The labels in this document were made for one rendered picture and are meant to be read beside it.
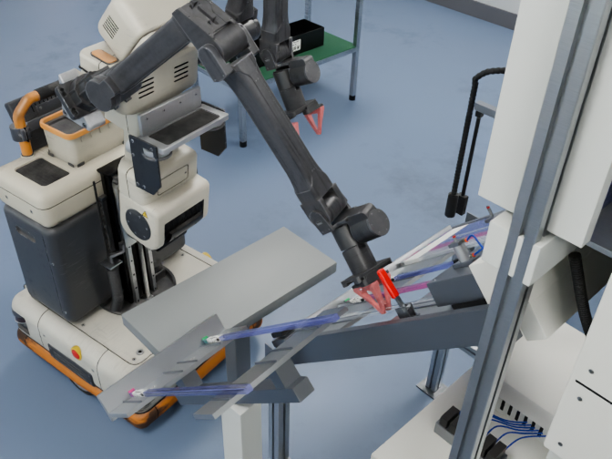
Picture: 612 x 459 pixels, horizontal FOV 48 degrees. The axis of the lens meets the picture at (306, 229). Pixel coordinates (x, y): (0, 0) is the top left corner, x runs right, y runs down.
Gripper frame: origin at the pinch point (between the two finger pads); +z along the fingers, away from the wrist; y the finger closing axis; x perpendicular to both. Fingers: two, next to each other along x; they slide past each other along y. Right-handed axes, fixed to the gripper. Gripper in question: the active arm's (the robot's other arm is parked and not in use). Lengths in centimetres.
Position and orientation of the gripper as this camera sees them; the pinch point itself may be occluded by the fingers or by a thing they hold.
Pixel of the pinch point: (384, 308)
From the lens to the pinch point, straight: 144.1
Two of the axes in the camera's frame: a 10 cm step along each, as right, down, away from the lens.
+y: 7.4, -3.8, 5.6
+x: -5.1, 2.3, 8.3
